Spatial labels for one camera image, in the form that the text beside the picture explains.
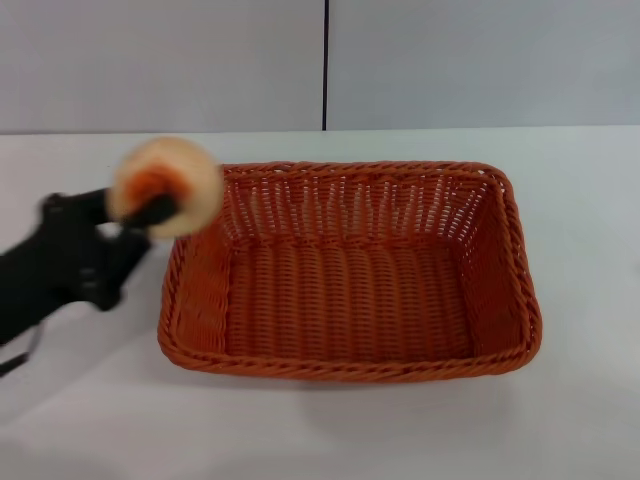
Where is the beige round donut bread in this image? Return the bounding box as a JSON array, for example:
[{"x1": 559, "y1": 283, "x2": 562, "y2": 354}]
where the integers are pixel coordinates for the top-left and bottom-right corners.
[{"x1": 106, "y1": 136, "x2": 225, "y2": 241}]

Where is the orange woven rectangular basket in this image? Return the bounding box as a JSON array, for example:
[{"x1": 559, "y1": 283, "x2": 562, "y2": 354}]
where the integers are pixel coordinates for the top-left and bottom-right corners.
[{"x1": 157, "y1": 159, "x2": 544, "y2": 384}]

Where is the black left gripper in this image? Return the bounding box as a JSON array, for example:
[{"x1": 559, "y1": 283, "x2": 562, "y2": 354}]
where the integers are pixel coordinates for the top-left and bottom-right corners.
[{"x1": 0, "y1": 186, "x2": 182, "y2": 347}]

